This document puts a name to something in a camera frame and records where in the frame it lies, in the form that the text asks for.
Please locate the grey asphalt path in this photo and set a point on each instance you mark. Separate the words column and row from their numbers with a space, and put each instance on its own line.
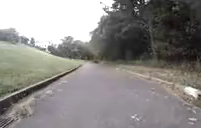
column 101, row 96

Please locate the dense dark wood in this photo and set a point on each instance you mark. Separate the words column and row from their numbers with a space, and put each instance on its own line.
column 154, row 33

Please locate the dry grass verge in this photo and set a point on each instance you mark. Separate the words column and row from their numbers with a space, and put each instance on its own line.
column 174, row 71

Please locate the grey concrete kerb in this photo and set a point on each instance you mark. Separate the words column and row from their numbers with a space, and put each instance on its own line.
column 28, row 89

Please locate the green grass slope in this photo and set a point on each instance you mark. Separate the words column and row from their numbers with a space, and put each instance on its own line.
column 18, row 66

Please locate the pale stone kerb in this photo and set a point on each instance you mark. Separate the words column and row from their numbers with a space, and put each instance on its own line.
column 191, row 91

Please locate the distant row of trees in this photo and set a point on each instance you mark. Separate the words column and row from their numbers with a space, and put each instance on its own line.
column 6, row 35

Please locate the metal drain grate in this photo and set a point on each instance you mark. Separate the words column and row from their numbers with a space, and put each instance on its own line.
column 0, row 122

